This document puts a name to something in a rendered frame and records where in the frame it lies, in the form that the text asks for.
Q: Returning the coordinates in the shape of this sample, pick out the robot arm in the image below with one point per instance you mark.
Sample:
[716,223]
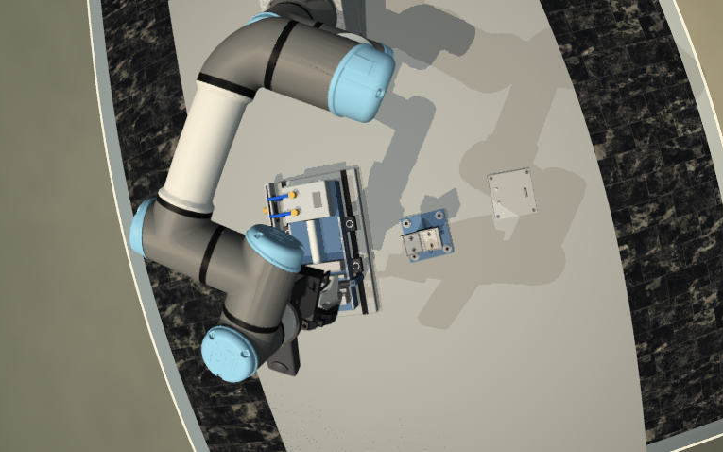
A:
[257,270]

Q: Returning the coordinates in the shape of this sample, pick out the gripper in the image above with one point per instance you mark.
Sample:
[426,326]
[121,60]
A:
[316,311]

